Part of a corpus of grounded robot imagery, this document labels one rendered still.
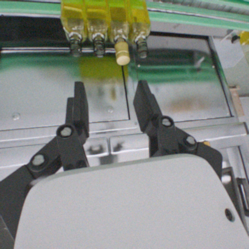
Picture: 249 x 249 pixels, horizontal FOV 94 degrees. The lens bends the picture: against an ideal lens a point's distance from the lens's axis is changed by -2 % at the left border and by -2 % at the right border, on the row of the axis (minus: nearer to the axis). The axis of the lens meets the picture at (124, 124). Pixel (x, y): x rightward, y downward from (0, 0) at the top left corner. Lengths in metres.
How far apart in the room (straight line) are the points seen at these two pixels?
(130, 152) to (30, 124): 0.32
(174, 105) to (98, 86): 0.30
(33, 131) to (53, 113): 0.07
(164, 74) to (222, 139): 0.36
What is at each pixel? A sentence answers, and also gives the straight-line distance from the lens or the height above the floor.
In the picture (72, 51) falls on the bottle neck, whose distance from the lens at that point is 0.37.
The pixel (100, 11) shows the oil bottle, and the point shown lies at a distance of 0.41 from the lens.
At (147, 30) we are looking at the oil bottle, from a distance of 0.40.
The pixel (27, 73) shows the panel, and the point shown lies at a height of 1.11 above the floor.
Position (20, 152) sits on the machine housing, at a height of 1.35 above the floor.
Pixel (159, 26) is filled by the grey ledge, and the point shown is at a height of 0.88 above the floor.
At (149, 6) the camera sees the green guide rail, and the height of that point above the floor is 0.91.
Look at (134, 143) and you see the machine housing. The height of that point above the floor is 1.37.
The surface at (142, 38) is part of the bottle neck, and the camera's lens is 0.39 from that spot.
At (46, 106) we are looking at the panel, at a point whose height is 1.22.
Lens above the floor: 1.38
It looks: 11 degrees down
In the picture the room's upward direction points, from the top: 173 degrees clockwise
